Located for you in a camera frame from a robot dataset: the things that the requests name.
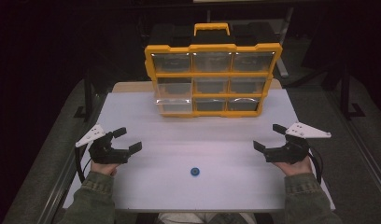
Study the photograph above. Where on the clear plastic drawer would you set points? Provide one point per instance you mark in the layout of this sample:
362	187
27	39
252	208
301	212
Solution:
174	105

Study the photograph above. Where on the person's left hand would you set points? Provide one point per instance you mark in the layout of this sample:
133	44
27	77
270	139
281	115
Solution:
104	168

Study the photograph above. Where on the yellow black drawer organizer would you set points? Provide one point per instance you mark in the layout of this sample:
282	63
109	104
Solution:
212	48

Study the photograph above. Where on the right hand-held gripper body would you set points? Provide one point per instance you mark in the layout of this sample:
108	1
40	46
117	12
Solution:
288	151

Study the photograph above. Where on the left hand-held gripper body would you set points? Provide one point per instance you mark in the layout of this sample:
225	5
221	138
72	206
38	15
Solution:
106	152

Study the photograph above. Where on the black metal stand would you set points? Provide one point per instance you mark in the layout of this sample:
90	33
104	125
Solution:
347	99
86	102

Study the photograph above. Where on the person's right hand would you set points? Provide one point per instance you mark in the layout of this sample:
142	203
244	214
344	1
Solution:
296	169

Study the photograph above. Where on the small blue round disc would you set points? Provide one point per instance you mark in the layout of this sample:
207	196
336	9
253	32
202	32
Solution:
194	171

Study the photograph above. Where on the grey metal bar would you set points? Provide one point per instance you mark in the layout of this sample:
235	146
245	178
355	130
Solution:
283	53

